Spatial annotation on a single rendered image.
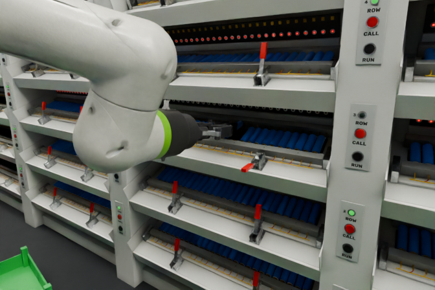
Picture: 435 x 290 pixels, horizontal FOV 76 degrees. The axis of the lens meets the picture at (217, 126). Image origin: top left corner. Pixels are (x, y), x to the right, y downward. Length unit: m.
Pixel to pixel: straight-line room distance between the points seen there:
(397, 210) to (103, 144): 0.51
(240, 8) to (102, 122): 0.39
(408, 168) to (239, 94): 0.36
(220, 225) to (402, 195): 0.43
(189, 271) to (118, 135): 0.64
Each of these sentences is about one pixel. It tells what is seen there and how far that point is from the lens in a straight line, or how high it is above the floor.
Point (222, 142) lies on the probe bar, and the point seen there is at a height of 0.57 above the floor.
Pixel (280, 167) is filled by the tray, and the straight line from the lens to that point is 0.66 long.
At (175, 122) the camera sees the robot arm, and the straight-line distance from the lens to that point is 0.51.
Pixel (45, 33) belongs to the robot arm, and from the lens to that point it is 0.38.
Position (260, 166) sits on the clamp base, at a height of 0.54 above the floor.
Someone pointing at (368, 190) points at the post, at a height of 0.54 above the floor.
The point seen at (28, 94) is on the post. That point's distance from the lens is 1.53.
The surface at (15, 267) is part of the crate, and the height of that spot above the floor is 0.01.
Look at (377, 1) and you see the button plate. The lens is 0.57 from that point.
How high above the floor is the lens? 0.76
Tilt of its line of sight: 12 degrees down
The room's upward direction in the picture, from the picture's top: straight up
